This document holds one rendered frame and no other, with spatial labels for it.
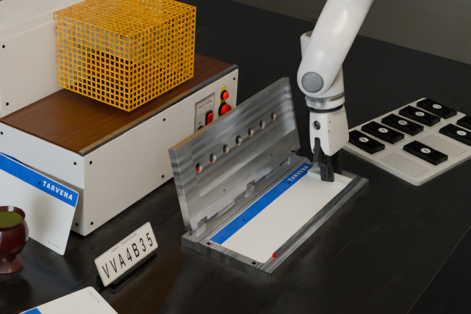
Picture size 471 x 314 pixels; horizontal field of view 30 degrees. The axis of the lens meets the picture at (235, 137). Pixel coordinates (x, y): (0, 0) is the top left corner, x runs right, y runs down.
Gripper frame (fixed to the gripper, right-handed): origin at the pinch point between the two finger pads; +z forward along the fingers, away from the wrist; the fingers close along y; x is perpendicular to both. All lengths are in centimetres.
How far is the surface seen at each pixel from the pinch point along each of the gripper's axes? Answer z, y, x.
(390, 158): 5.0, 19.8, -5.2
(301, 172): 1.2, -1.4, 7.1
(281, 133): -7.3, 0.1, 12.2
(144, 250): -0.9, -47.3, 16.2
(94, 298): -7, -72, 6
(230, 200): -1.9, -24.6, 10.7
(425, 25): 27, 208, 61
